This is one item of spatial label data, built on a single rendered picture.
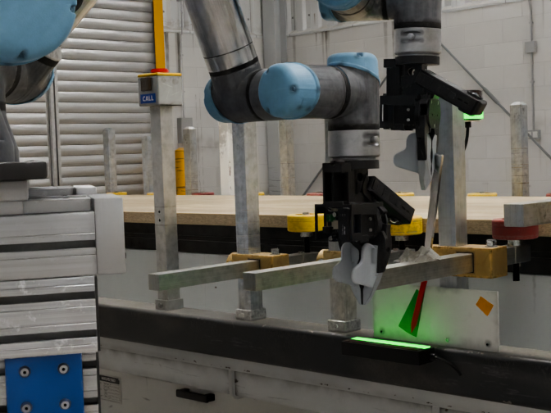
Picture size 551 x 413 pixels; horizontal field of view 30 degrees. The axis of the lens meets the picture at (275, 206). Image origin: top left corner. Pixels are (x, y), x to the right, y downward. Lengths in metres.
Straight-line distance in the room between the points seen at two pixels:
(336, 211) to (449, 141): 0.34
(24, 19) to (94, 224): 0.26
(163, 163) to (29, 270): 1.09
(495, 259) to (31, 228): 0.82
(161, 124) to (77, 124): 8.42
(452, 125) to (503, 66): 8.63
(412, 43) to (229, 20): 0.32
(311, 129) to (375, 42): 1.37
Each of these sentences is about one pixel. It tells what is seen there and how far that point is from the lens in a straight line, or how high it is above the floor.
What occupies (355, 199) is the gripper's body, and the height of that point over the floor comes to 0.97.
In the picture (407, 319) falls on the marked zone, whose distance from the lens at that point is 1.82.
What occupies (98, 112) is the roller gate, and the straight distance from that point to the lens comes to 10.82.
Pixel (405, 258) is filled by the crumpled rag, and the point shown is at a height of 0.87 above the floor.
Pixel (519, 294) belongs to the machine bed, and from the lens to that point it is 1.95.
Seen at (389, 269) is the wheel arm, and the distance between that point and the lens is 1.55.
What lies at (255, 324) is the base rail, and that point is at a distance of 2.06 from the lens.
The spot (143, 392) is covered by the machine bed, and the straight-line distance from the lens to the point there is 2.82.
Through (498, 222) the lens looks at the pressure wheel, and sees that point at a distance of 1.83.
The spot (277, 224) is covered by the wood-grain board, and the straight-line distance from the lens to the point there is 2.28.
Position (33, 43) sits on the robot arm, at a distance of 1.11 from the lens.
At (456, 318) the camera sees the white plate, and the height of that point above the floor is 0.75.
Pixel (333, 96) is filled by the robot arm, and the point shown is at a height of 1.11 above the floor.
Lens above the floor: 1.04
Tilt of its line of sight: 3 degrees down
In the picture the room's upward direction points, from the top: 2 degrees counter-clockwise
